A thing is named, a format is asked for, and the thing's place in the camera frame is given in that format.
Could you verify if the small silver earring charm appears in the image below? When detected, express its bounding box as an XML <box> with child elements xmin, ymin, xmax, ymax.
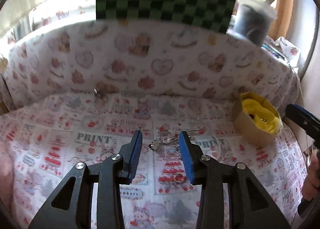
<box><xmin>92</xmin><ymin>89</ymin><xmax>105</xmax><ymax>99</ymax></box>

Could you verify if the silver chain bracelet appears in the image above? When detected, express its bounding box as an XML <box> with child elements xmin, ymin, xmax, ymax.
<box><xmin>148</xmin><ymin>128</ymin><xmax>198</xmax><ymax>152</ymax></box>

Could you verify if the person's right hand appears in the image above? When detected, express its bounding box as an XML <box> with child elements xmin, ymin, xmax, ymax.
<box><xmin>302</xmin><ymin>150</ymin><xmax>320</xmax><ymax>201</ymax></box>

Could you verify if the clear plastic tub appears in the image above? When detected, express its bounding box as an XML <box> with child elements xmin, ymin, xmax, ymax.
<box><xmin>233</xmin><ymin>0</ymin><xmax>277</xmax><ymax>47</ymax></box>

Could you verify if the octagonal cardboard jewelry box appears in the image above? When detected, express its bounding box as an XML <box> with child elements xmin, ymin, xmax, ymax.
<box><xmin>232</xmin><ymin>92</ymin><xmax>284</xmax><ymax>147</ymax></box>

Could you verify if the pink patterned pillow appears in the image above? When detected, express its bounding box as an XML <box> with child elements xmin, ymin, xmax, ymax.
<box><xmin>0</xmin><ymin>142</ymin><xmax>14</xmax><ymax>211</ymax></box>

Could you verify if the teddy bear print blanket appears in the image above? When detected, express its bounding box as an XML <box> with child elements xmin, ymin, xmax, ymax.
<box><xmin>1</xmin><ymin>21</ymin><xmax>298</xmax><ymax>119</ymax></box>

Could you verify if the silver band ring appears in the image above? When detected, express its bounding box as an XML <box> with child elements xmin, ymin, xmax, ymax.
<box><xmin>173</xmin><ymin>172</ymin><xmax>188</xmax><ymax>184</ymax></box>

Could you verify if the yellow tissue in box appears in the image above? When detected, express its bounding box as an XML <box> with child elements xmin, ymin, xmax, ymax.
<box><xmin>242</xmin><ymin>99</ymin><xmax>283</xmax><ymax>135</ymax></box>

